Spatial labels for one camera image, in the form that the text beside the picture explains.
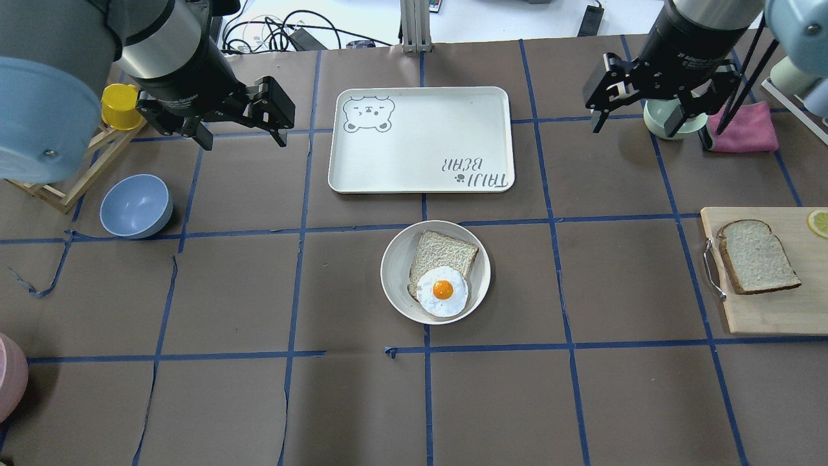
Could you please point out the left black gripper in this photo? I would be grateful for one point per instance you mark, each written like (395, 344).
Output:
(186, 83)

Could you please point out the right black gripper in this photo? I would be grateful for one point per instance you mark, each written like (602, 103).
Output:
(680, 53)

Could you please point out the bread slice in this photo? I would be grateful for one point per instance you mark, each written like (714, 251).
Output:
(435, 250)
(754, 258)

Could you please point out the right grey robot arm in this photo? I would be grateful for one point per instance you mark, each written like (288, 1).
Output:
(799, 27)

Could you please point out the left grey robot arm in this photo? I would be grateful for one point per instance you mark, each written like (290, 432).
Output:
(56, 57)

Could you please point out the cream round plate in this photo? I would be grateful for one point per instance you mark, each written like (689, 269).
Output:
(396, 264)

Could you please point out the bread slice on plate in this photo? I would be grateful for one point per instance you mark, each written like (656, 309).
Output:
(435, 250)

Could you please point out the green bowl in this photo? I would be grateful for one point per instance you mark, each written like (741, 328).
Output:
(656, 113)

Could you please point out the pink cloth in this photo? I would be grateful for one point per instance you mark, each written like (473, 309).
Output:
(750, 131)

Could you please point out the yellow cup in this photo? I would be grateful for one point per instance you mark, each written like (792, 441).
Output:
(118, 106)

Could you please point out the black power adapter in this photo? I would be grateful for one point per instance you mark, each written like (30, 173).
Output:
(592, 19)

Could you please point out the wooden rack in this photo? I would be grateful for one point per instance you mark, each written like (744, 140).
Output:
(105, 147)

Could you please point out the blue bowl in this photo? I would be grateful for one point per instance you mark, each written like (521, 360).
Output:
(137, 207)

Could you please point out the cream bear tray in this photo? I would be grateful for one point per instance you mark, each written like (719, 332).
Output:
(428, 140)

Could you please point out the lemon slice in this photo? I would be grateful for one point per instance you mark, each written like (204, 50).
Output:
(817, 221)

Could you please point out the wooden cutting board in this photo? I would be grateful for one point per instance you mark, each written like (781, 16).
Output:
(799, 311)

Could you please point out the fried egg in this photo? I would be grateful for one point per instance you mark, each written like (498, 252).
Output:
(442, 292)

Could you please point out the pink bowl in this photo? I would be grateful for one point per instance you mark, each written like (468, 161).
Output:
(14, 376)

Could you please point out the aluminium frame post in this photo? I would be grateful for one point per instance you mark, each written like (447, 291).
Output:
(416, 26)

